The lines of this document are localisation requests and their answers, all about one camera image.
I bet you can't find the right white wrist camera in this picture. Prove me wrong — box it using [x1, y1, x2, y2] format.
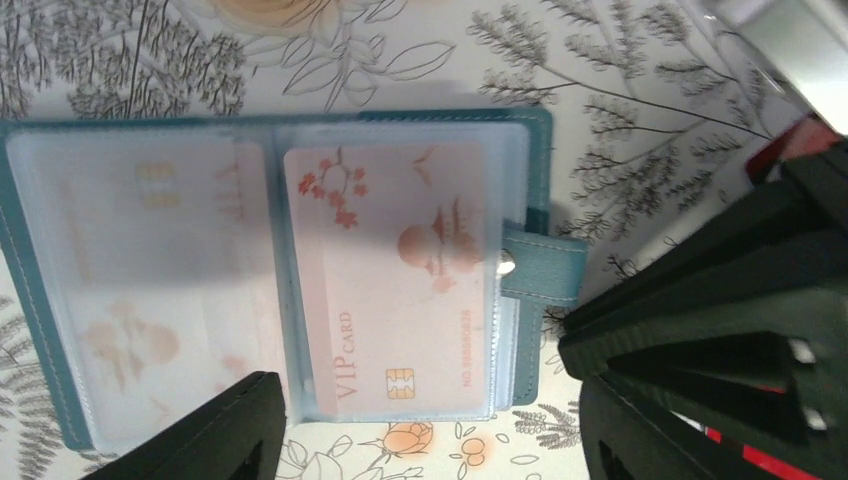
[697, 1, 847, 136]

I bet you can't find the pile of red cards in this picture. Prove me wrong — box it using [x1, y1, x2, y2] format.
[745, 114, 845, 186]

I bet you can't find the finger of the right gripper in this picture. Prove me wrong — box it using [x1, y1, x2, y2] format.
[559, 288, 847, 479]
[563, 143, 847, 335]

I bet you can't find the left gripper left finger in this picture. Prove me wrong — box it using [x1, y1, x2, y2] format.
[86, 371, 287, 480]

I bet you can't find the teal card holder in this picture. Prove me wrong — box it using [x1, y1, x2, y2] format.
[1, 107, 587, 453]

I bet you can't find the white card with red print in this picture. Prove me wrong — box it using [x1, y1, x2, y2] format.
[282, 141, 498, 421]

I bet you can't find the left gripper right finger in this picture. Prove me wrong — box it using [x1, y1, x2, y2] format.
[579, 377, 774, 480]

